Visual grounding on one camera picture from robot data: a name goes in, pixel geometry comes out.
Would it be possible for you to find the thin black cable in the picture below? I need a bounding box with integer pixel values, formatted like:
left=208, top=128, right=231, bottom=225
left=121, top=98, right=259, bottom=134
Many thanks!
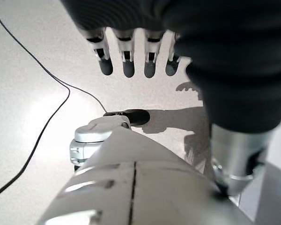
left=0, top=0, right=108, bottom=201

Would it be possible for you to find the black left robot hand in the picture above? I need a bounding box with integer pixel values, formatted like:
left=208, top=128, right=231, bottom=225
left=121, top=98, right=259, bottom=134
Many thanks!
left=59, top=0, right=281, bottom=196

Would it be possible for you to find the silver left robot leg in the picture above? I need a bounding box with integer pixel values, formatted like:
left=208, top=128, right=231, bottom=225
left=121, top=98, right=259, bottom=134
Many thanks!
left=36, top=109, right=251, bottom=225

